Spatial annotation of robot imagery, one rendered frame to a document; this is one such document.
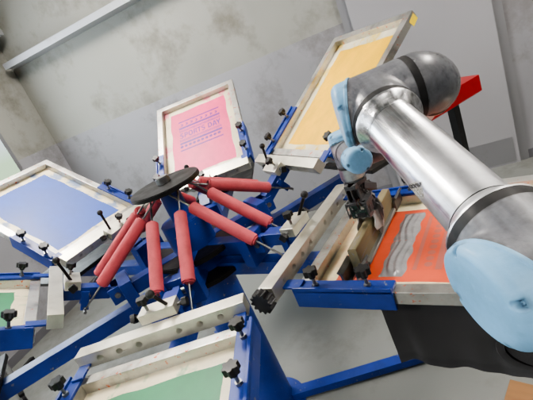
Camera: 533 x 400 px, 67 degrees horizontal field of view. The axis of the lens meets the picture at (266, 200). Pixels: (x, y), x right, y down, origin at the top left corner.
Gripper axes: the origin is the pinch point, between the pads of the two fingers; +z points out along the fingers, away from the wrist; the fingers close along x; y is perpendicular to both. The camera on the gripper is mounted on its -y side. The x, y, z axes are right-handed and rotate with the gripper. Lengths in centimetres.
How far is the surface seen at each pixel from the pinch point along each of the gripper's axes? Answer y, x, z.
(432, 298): 29.4, 22.2, 3.3
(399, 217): -15.6, 3.2, 5.3
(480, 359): 21.0, 27.0, 31.6
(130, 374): 65, -57, 3
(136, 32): -196, -258, -123
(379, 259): 9.7, 2.8, 5.2
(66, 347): 57, -113, 8
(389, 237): -2.8, 2.7, 5.3
